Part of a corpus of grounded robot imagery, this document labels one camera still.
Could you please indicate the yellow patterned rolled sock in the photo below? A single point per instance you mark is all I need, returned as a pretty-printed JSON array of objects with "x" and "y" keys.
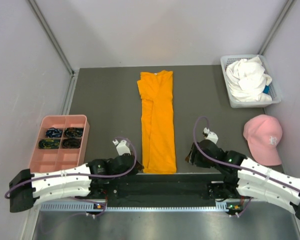
[{"x": 49, "y": 144}]

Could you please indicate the aluminium frame post right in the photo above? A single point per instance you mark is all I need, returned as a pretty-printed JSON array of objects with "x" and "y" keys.
[{"x": 287, "y": 7}]

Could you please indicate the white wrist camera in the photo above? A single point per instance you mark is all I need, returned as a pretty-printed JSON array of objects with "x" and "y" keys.
[
  {"x": 210, "y": 135},
  {"x": 122, "y": 147}
]

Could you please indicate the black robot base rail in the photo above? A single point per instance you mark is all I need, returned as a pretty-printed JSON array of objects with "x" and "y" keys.
[{"x": 163, "y": 190}]

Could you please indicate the orange t shirt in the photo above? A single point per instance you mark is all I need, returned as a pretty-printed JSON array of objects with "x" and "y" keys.
[{"x": 157, "y": 122}]

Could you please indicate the white crumpled t shirt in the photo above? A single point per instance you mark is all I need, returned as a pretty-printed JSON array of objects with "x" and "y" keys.
[{"x": 247, "y": 80}]

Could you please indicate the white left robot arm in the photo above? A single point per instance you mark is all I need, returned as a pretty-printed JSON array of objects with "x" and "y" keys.
[{"x": 28, "y": 189}]

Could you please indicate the dark rolled sock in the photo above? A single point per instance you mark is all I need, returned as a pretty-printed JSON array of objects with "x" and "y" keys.
[
  {"x": 71, "y": 143},
  {"x": 54, "y": 132},
  {"x": 74, "y": 132}
]

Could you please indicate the aluminium frame post left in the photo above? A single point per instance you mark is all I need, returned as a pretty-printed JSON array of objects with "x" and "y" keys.
[{"x": 49, "y": 33}]

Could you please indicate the dark rolled sock lower right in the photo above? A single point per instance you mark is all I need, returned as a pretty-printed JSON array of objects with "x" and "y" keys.
[{"x": 71, "y": 143}]

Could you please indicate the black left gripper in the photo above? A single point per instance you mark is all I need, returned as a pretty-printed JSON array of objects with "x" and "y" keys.
[{"x": 138, "y": 168}]

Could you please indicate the blue item in basket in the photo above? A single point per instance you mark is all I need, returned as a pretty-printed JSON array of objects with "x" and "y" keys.
[{"x": 266, "y": 89}]

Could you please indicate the dark rolled sock upper left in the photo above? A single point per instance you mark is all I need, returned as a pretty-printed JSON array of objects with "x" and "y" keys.
[{"x": 54, "y": 132}]

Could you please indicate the dark rolled sock upper right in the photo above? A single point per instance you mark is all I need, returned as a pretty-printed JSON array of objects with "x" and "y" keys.
[{"x": 74, "y": 132}]

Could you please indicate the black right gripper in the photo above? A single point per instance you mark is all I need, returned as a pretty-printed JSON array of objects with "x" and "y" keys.
[{"x": 193, "y": 152}]

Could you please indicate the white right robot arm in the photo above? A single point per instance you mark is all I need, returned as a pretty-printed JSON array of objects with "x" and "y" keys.
[{"x": 247, "y": 178}]

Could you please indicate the aluminium frame post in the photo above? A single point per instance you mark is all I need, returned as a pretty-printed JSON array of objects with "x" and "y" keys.
[
  {"x": 49, "y": 33},
  {"x": 287, "y": 7}
]

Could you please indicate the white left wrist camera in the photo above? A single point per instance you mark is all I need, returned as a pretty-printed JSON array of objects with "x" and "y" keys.
[{"x": 122, "y": 147}]

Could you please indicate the pink baseball cap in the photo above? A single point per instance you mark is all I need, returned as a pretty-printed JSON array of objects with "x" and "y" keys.
[{"x": 263, "y": 133}]

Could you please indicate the white plastic basket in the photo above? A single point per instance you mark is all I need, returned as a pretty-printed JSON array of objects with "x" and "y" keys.
[{"x": 274, "y": 90}]

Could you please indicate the pink divided tray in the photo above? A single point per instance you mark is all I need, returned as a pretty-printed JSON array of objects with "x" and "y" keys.
[{"x": 51, "y": 160}]

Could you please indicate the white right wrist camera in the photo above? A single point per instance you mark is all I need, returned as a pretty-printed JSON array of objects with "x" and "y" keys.
[{"x": 210, "y": 135}]

